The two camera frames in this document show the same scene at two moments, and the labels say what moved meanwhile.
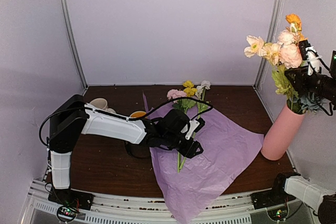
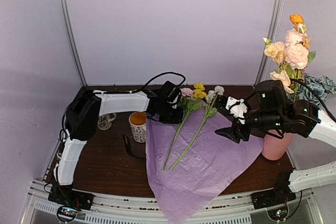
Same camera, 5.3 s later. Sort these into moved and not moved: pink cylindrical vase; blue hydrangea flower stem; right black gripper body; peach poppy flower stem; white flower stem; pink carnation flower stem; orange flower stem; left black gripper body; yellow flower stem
Moved: right black gripper body; white flower stem; blue hydrangea flower stem; peach poppy flower stem; pink carnation flower stem; left black gripper body; yellow flower stem; orange flower stem
Not moved: pink cylindrical vase
